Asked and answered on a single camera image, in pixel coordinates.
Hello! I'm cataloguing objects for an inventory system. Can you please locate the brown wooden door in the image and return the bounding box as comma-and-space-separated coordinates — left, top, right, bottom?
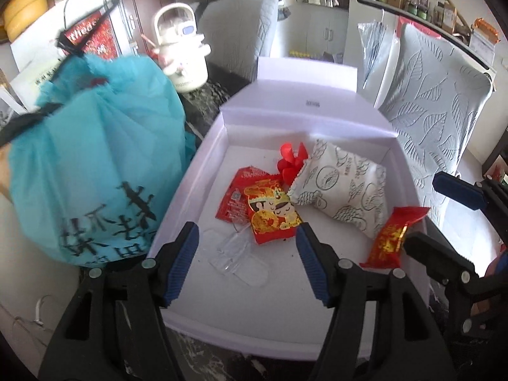
116, 0, 175, 54

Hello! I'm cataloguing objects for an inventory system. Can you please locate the red gold candy packet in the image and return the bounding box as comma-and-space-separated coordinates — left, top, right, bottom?
360, 206, 431, 269

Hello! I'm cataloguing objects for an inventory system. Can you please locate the grey covered chair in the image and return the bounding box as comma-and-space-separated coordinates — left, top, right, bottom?
197, 0, 278, 82

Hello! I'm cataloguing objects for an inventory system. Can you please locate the small red sachet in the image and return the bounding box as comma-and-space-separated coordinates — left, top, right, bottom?
215, 167, 278, 223

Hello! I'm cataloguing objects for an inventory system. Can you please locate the red cartoon packet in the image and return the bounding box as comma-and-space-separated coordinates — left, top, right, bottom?
243, 180, 304, 244

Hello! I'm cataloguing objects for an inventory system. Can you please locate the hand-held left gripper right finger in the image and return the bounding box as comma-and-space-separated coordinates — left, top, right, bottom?
294, 222, 443, 381

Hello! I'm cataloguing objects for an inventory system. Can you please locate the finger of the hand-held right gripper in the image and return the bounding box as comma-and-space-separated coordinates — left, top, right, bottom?
432, 171, 508, 217
403, 232, 477, 284

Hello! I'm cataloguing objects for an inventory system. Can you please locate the teal drawstring bag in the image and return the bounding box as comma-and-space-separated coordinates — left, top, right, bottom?
0, 0, 197, 268

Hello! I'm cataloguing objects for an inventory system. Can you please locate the white curved board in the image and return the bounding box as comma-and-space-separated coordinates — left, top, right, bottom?
0, 196, 86, 370

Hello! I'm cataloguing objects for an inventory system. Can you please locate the red barbecue paper bag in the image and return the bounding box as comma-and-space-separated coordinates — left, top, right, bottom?
65, 13, 120, 58

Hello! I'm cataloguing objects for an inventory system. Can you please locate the orange packet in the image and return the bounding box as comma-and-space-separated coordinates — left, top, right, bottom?
471, 18, 498, 40

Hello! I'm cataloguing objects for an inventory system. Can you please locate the yellow cooking pot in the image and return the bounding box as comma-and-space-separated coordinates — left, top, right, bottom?
2, 0, 66, 42

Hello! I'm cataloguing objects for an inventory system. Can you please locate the white patterned snack packet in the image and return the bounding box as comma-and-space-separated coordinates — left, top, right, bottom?
286, 139, 387, 239

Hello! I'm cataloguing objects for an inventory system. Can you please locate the leaf patterned covered chair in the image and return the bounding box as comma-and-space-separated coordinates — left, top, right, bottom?
377, 23, 493, 223

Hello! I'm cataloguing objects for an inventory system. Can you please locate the white cardboard box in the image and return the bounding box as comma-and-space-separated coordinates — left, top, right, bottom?
148, 56, 431, 366

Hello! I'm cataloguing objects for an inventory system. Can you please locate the clear folded umbrella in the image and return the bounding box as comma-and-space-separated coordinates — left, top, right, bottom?
357, 20, 387, 88

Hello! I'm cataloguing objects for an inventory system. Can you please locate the white green pouch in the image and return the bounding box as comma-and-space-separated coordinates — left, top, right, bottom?
10, 61, 60, 100

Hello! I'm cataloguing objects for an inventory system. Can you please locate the white water bottle with handle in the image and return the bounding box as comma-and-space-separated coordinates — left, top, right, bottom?
153, 3, 212, 94

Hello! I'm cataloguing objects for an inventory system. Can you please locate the clear plastic piece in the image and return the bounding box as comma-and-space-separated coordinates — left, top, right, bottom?
202, 228, 271, 288

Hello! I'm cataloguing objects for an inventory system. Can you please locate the small white carton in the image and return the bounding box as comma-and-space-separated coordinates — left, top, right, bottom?
468, 32, 495, 54

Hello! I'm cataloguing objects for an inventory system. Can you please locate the red ribbon bow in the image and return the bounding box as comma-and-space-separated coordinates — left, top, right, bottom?
277, 142, 309, 185

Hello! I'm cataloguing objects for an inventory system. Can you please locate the white refrigerator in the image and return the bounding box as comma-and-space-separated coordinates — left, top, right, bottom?
10, 0, 120, 84

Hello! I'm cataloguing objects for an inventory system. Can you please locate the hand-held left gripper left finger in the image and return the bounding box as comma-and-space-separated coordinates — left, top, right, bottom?
37, 221, 200, 381

